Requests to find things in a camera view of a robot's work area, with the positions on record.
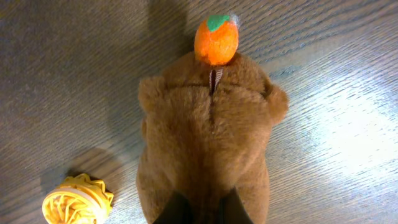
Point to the yellow plastic cage ball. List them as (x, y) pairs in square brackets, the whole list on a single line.
[(78, 200)]

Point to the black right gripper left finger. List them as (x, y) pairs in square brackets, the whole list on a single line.
[(176, 211)]

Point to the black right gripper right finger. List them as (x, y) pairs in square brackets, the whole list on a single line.
[(231, 210)]

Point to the brown plush toy with orange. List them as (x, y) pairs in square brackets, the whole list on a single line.
[(207, 121)]

